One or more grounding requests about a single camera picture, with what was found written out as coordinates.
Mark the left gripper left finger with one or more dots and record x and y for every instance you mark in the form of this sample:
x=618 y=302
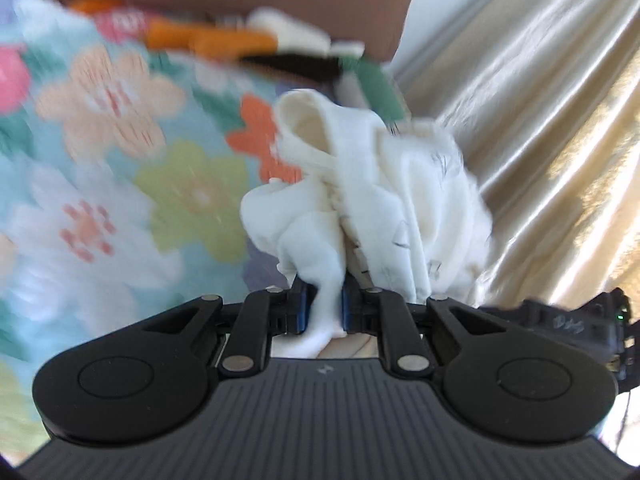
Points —
x=251 y=325

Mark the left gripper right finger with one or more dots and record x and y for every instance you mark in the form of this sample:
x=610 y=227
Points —
x=386 y=316

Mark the white bow-print dress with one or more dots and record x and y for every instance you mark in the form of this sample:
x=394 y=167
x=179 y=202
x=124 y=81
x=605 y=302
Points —
x=395 y=209

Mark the floral quilt bedspread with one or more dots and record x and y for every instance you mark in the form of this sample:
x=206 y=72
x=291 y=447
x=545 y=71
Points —
x=122 y=172

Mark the green crocodile plush toy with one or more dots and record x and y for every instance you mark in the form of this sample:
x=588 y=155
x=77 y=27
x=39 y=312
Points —
x=378 y=88

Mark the black flat box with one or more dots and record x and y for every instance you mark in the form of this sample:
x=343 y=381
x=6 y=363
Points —
x=302 y=65

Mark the gold satin curtain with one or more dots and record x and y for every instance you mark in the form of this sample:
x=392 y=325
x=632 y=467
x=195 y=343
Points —
x=543 y=98

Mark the orange white plush toy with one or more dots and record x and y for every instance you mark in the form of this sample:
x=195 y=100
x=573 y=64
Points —
x=264 y=32

